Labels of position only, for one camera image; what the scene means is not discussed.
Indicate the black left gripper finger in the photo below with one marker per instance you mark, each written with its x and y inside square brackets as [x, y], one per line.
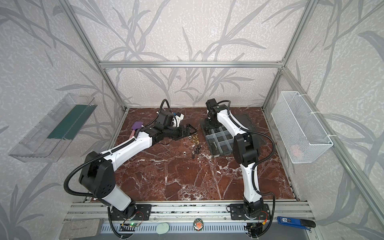
[190, 129]
[187, 136]

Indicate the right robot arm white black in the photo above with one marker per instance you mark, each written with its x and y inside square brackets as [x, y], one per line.
[246, 151]

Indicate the blue black handheld tool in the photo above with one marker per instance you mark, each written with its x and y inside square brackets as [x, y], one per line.
[296, 223]

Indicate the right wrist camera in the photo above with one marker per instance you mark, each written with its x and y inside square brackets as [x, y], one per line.
[212, 106]

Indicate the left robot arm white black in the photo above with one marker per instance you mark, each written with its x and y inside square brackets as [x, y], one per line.
[98, 175]

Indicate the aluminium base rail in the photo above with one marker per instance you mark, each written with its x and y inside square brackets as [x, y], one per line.
[218, 216]

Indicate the white oval puck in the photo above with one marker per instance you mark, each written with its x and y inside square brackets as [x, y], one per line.
[162, 228]

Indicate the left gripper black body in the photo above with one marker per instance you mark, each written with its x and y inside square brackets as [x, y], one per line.
[183, 131]

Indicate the aluminium frame post right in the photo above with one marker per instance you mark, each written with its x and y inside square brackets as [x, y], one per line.
[305, 18]

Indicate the clear wall tray green mat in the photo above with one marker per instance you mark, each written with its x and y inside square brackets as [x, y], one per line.
[50, 138]

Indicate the round red sticker button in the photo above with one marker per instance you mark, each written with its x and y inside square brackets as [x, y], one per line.
[198, 224]

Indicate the purple pink spatula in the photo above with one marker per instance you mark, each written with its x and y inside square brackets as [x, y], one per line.
[137, 125]

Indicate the grey flat plate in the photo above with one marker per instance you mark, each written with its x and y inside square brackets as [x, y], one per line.
[80, 229]

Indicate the brass wing nut upper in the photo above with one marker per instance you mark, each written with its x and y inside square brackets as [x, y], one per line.
[195, 139]

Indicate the aluminium frame crossbar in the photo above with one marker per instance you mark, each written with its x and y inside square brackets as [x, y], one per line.
[189, 64]

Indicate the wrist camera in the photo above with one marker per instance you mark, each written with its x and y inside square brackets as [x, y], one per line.
[168, 120]
[212, 106]

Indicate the aluminium frame post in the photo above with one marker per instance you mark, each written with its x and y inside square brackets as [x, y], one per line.
[305, 18]
[70, 13]

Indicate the clear compartment organizer box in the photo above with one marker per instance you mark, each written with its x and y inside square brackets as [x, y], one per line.
[219, 139]

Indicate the white wire mesh basket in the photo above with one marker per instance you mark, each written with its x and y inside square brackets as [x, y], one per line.
[302, 134]

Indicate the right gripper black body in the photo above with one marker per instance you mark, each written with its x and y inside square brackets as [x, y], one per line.
[211, 120]

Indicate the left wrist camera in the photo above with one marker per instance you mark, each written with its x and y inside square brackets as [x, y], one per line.
[168, 120]

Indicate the aluminium frame post left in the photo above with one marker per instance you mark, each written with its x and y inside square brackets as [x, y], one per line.
[70, 13]

